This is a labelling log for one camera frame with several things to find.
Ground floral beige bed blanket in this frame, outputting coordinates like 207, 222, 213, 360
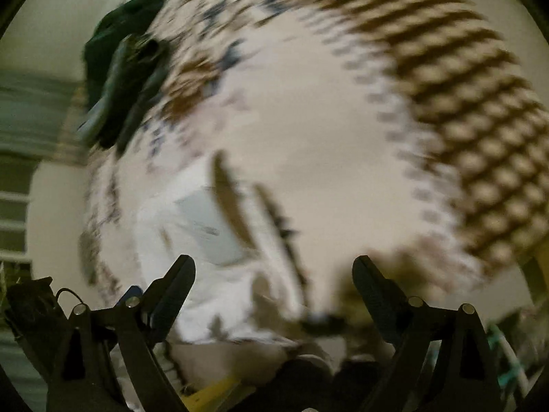
83, 0, 548, 325

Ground dark green clothes pile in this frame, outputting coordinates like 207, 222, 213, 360
77, 0, 170, 156

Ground green window curtain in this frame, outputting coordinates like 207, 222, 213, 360
1, 70, 87, 165

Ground white denim pants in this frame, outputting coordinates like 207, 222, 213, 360
133, 152, 306, 343

